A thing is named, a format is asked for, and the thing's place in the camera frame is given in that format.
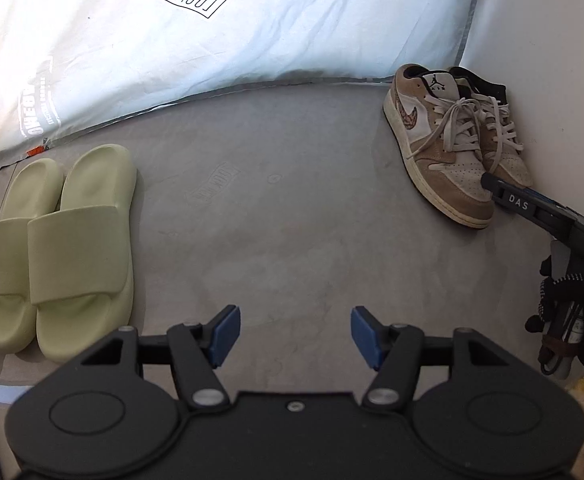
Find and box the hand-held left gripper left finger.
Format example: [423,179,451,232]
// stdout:
[79,305,241,409]

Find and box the white printed sheet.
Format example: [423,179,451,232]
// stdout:
[0,0,493,171]

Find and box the pale green slide sandal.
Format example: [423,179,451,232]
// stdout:
[0,158,65,353]
[28,144,138,362]

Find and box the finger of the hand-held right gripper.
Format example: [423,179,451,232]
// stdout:
[481,172,584,233]

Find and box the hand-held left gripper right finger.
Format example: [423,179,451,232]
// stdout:
[350,306,515,409]

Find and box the tan and white sneaker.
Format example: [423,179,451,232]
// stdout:
[383,63,495,231]
[447,66,535,188]

